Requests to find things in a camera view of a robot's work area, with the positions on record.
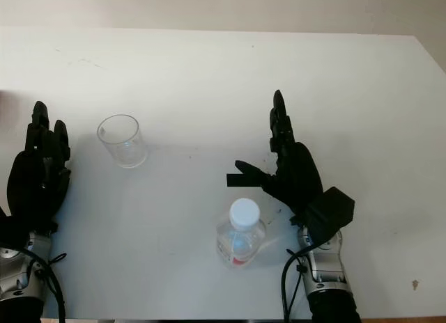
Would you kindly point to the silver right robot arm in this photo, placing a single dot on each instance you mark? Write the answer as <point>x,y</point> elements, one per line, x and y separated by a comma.
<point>327,277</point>

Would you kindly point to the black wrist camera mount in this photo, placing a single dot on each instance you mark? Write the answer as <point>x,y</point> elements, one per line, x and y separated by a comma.
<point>5,225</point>
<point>331,211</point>

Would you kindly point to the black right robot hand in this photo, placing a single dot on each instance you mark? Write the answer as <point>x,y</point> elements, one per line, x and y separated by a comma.
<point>298,177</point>

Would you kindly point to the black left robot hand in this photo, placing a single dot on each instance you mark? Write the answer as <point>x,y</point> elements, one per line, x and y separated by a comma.
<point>33,177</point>

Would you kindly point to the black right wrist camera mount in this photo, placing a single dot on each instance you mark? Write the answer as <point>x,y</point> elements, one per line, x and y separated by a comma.
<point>331,211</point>

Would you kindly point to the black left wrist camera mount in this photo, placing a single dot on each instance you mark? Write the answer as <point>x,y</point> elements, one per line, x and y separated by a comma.
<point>5,225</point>

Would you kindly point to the clear plastic cup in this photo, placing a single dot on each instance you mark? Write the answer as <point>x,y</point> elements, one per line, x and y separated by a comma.
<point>122,142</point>

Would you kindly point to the clear water bottle white cap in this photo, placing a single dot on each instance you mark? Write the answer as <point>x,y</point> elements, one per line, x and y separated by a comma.
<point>242,232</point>

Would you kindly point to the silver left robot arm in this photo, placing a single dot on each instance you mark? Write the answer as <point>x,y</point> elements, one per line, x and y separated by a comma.
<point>21,284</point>

